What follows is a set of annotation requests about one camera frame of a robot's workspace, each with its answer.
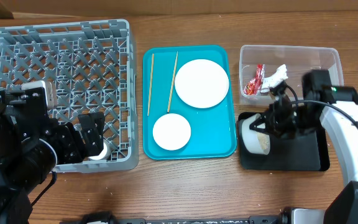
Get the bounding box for grey bowl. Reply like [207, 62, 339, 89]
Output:
[239, 117, 264, 155]

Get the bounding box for red sauce packet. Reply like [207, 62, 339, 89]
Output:
[244, 64, 265, 95]

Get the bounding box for white napkin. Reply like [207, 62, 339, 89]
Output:
[260, 64, 288, 93]

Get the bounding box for pink shallow bowl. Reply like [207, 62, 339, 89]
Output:
[152, 113, 191, 151]

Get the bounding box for wooden chopstick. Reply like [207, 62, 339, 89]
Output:
[167, 52, 178, 113]
[147, 54, 155, 116]

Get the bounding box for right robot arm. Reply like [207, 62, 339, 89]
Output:
[249, 70, 358, 223]

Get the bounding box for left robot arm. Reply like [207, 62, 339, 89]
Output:
[0, 88, 105, 223]

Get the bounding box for black waste tray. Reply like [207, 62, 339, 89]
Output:
[238, 128, 330, 172]

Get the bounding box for grey dishwasher rack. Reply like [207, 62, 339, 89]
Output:
[0, 19, 139, 173]

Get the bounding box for pile of rice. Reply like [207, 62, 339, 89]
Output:
[257, 133, 270, 155]

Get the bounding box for teal serving tray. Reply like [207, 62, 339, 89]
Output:
[142, 45, 237, 160]

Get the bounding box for clear plastic bin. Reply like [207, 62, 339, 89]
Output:
[238, 45, 344, 107]

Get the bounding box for large white plate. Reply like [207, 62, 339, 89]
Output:
[174, 59, 229, 109]

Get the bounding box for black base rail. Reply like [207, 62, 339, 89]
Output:
[59, 207, 332, 224]

